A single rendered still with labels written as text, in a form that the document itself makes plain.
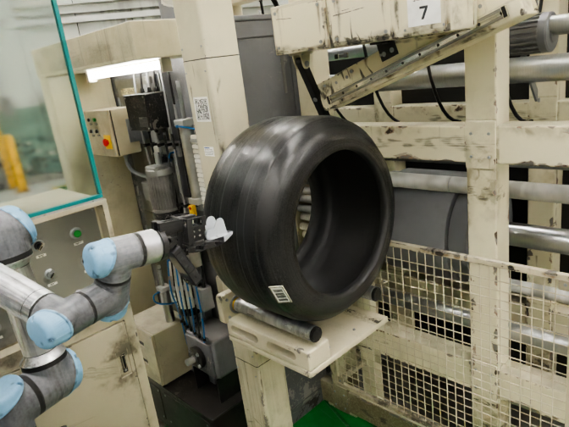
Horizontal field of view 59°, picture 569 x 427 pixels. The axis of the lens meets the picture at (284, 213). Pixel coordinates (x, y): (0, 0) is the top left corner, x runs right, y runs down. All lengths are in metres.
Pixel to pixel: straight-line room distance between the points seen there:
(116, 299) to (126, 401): 0.88
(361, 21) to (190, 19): 0.49
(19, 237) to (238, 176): 0.56
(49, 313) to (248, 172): 0.55
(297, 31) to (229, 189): 0.57
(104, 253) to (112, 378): 0.90
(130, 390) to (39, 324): 0.95
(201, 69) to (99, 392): 1.12
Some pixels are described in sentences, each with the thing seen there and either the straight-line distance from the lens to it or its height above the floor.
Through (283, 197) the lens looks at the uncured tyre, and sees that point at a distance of 1.21.
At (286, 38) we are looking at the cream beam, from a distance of 1.66.
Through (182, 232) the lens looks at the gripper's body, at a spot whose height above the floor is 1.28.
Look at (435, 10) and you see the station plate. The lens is 1.35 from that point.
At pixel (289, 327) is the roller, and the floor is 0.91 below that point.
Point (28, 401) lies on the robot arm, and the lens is 1.48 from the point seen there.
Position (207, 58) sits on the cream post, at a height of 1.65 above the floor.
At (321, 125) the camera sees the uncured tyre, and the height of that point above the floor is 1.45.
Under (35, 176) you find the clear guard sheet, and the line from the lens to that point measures 1.69.
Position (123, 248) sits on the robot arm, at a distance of 1.09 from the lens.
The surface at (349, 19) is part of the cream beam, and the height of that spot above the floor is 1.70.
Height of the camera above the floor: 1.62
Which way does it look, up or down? 17 degrees down
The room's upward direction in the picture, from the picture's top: 8 degrees counter-clockwise
